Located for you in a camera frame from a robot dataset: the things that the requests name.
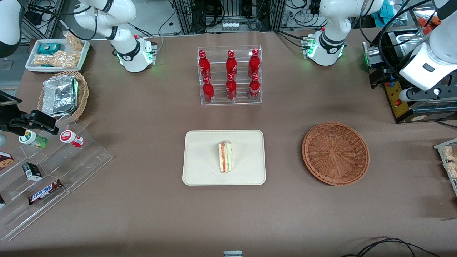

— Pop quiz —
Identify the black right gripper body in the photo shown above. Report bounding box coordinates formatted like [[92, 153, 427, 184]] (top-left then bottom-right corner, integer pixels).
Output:
[[0, 91, 18, 134]]

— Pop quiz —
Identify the triangle sandwich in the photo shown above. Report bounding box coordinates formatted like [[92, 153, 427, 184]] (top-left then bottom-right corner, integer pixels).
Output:
[[218, 140, 233, 174]]

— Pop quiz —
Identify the small tan wicker basket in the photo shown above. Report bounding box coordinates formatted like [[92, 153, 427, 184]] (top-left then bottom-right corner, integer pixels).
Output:
[[37, 70, 90, 125]]

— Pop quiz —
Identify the white rectangular snack tray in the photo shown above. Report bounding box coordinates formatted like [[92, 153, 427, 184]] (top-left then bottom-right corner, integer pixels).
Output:
[[25, 38, 91, 74]]

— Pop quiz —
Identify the round brown wicker basket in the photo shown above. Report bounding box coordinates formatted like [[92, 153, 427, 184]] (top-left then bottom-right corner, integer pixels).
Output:
[[302, 122, 370, 187]]

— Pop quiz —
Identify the tray with rice snacks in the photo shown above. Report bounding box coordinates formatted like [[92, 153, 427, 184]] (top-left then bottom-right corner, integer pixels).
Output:
[[433, 138, 457, 197]]

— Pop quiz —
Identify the cream plastic tray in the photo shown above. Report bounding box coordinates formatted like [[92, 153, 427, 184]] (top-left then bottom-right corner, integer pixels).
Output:
[[182, 129, 267, 186]]

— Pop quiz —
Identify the green label yogurt bottle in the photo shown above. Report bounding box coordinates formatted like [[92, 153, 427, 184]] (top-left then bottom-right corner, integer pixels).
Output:
[[18, 130, 49, 149]]

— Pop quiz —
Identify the steel side drawer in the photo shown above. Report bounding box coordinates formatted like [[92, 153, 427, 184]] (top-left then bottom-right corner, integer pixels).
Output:
[[362, 41, 385, 69]]

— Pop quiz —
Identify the aluminium foil container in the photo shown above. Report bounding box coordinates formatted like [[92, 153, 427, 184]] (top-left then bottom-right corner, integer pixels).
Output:
[[41, 75, 79, 118]]

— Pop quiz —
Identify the red label yogurt bottle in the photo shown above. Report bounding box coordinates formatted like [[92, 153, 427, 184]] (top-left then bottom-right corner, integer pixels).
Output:
[[59, 130, 85, 148]]

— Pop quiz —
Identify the brown cookie box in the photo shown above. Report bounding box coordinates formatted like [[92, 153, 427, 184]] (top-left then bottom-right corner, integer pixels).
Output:
[[0, 151, 15, 171]]

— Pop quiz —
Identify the black food warmer cabinet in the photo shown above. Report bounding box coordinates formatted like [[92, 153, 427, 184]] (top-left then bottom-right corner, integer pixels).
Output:
[[369, 5, 457, 124]]

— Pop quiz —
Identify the small black carton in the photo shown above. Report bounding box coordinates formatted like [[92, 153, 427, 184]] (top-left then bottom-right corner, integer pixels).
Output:
[[22, 162, 43, 181]]

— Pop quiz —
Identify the red food in warmer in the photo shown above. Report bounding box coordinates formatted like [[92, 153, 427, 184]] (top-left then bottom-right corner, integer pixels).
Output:
[[417, 16, 438, 30]]

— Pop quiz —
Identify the clear acrylic stepped display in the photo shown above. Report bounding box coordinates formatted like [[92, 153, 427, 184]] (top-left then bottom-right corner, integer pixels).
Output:
[[0, 119, 114, 242]]

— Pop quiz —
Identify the clear bag of nuts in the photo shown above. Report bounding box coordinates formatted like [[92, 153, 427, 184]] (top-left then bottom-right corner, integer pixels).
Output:
[[63, 31, 85, 52], [33, 53, 54, 67], [51, 50, 82, 69]]

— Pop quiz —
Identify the teal box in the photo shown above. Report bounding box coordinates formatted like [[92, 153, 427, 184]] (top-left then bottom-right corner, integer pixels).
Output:
[[380, 0, 396, 19]]

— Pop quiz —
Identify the teal snack packet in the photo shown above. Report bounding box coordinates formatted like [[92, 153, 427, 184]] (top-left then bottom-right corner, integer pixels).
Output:
[[37, 42, 62, 55]]

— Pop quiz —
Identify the Snickers chocolate bar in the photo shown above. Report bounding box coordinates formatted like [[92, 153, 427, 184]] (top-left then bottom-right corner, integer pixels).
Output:
[[27, 178, 64, 206]]

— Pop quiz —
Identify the red cola bottle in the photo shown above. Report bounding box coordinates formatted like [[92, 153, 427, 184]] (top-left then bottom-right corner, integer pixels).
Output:
[[226, 73, 237, 101], [202, 77, 215, 104], [248, 48, 261, 79], [248, 73, 261, 101], [225, 50, 238, 77], [198, 50, 211, 80]]

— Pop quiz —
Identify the clear acrylic bottle rack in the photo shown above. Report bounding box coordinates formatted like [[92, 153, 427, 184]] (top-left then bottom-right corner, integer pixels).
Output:
[[197, 45, 263, 106]]

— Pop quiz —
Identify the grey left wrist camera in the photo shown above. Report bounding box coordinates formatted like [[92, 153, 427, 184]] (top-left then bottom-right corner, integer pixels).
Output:
[[399, 87, 457, 103]]

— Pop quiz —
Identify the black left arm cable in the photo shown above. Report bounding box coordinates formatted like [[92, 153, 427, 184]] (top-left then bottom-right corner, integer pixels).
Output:
[[358, 0, 433, 83]]

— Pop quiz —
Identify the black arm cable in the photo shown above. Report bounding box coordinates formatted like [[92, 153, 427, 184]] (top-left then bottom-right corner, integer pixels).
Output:
[[60, 0, 119, 42], [358, 0, 433, 83]]

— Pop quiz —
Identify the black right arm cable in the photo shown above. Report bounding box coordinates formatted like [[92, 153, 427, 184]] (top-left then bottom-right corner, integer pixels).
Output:
[[60, 0, 119, 42]]

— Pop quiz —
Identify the black floor cable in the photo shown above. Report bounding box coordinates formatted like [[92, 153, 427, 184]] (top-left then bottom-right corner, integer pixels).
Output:
[[341, 237, 442, 257]]

